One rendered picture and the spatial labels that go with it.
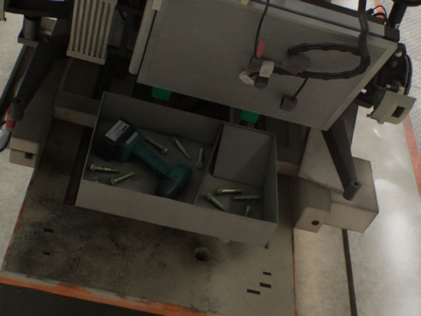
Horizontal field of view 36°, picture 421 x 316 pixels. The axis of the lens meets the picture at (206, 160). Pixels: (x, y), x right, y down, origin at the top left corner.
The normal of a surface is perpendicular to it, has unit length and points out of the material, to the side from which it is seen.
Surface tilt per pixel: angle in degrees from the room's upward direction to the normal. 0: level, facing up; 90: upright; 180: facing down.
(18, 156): 90
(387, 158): 0
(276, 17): 106
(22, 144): 90
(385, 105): 85
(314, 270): 0
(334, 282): 0
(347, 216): 90
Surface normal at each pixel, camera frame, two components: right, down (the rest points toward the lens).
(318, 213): -0.05, 0.71
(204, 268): 0.28, -0.66
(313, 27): -0.13, 0.87
